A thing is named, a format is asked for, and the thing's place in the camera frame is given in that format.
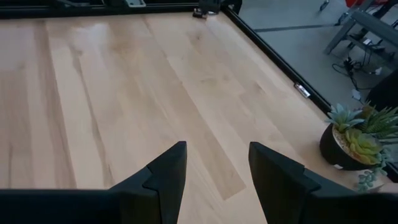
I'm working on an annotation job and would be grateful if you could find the wooden top grey desk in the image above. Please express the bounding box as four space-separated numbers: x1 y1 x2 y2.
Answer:
323 0 398 71

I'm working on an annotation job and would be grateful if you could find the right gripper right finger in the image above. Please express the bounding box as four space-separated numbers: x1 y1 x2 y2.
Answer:
248 141 398 224

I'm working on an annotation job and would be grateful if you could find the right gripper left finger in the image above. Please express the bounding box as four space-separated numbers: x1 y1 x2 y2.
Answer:
0 141 188 224

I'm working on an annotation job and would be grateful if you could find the potted succulent plant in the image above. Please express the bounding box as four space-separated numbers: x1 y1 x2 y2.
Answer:
319 102 398 194

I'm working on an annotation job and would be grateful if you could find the black floor cable tangle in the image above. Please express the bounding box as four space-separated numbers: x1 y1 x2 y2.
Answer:
331 55 383 91

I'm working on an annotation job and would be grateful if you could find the silver black battery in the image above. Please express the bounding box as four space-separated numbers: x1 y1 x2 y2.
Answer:
294 82 312 99

